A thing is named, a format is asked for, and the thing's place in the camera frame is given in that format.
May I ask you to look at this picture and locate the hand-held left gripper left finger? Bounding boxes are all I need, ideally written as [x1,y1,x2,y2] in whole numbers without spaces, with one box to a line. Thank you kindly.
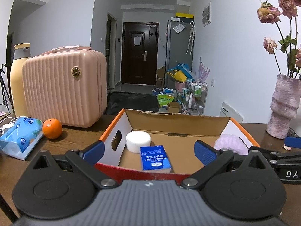
[33,140,118,189]

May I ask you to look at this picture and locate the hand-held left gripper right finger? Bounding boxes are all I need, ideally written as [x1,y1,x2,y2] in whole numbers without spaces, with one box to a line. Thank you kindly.
[181,140,267,190]

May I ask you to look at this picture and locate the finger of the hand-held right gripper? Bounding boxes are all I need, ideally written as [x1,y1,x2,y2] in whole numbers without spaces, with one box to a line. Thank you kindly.
[284,137,301,149]
[259,147,301,169]

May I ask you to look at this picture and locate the red orange cardboard box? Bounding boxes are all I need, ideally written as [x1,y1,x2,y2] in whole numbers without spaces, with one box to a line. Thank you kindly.
[95,108,261,177]

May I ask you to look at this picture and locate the white round sponge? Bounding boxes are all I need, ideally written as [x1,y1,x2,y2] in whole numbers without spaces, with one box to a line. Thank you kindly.
[126,131,151,154]

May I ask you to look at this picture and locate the blue handkerchief tissue pack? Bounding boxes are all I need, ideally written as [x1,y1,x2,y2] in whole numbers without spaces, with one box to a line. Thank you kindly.
[140,145,173,172]

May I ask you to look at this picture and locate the blue printed soft tissue pack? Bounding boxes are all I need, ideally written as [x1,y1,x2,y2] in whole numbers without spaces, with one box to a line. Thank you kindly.
[0,116,44,161]

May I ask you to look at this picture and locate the purple textured vase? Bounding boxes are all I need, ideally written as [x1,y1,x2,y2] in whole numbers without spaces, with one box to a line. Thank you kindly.
[266,74,301,139]

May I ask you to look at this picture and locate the orange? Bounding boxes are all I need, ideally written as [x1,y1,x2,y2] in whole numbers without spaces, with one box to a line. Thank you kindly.
[42,118,63,139]

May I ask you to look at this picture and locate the small open cardboard box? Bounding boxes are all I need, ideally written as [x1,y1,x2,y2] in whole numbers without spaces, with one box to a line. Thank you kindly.
[167,102,181,113]

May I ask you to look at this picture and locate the black floor bag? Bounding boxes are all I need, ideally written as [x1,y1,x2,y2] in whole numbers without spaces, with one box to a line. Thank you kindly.
[105,92,160,115]

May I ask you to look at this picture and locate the green snack bag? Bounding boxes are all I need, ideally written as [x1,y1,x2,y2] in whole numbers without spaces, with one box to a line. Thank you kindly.
[157,94,176,107]

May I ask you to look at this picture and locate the pink ribbed suitcase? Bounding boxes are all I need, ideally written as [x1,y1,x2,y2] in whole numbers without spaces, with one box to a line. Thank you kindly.
[22,46,108,128]

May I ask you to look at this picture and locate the pink bucket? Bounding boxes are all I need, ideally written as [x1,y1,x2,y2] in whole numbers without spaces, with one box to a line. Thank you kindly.
[175,80,187,92]

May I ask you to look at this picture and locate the purple feather decoration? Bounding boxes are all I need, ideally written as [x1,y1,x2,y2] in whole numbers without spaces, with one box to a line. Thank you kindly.
[198,57,210,83]

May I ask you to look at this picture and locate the brown cardboard carton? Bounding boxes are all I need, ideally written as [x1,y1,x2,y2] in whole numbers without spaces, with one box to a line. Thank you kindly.
[156,65,166,89]

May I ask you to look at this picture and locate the dark wooden door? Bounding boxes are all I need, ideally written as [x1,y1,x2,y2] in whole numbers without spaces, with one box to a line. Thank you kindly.
[122,22,159,85]

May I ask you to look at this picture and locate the yellow insulated bottle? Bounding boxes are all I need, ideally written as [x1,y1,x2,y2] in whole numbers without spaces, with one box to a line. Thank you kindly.
[9,43,32,118]

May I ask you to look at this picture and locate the grey refrigerator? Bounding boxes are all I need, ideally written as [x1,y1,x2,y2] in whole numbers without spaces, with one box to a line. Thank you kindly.
[165,19,195,90]

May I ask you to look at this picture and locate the black tripod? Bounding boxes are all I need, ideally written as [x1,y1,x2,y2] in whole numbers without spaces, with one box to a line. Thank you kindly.
[0,63,12,113]

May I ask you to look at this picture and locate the white folded umbrella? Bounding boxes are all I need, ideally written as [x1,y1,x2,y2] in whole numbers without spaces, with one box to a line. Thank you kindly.
[186,21,196,55]

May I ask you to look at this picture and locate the yellow black box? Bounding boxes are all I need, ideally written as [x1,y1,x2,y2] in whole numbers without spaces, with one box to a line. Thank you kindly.
[176,12,195,21]

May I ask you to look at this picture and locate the white electrical panel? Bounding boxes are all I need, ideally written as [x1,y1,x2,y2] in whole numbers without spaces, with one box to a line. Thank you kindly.
[202,2,211,27]

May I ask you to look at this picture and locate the dried pink roses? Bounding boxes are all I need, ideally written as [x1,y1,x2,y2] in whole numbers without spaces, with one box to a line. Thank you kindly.
[257,0,301,79]

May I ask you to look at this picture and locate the wire trolley with bottles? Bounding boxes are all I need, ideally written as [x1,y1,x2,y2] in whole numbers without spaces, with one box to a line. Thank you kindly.
[182,81,208,115]

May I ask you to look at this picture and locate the white charger with cable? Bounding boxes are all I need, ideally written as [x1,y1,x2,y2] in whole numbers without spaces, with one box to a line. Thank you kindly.
[0,116,17,134]

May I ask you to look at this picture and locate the side doorway frame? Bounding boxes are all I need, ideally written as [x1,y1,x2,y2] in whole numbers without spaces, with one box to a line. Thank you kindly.
[106,11,117,90]

